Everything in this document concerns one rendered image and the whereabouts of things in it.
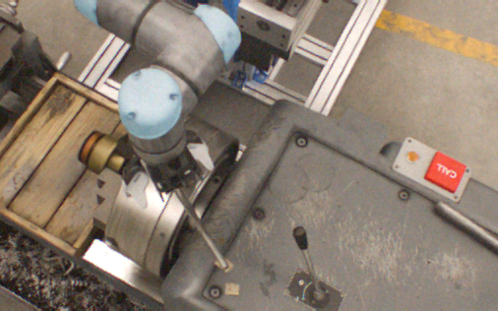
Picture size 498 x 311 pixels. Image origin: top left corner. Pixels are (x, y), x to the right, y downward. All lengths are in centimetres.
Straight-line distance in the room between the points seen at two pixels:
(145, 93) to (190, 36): 10
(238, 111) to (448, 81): 95
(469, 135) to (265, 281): 182
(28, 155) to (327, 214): 77
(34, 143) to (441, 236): 95
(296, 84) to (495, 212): 136
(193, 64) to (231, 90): 163
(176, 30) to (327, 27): 183
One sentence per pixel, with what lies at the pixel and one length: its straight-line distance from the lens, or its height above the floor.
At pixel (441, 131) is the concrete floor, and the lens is 279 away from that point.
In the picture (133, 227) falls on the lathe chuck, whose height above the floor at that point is 118.
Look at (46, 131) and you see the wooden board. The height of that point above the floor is 88.
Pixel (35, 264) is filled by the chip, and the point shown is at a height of 59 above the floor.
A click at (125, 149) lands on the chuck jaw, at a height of 113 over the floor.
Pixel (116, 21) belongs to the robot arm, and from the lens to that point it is 89.
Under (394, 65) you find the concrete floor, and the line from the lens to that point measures 288.
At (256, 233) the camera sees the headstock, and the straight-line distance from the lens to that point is 115.
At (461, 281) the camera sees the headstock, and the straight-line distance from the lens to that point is 121.
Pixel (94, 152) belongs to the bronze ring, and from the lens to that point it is 136.
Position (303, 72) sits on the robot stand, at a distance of 253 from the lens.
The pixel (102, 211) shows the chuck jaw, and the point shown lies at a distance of 132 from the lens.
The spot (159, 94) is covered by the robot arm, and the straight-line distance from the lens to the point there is 80.
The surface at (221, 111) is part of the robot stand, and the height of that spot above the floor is 21.
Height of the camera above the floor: 235
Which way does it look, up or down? 66 degrees down
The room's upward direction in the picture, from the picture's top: 10 degrees clockwise
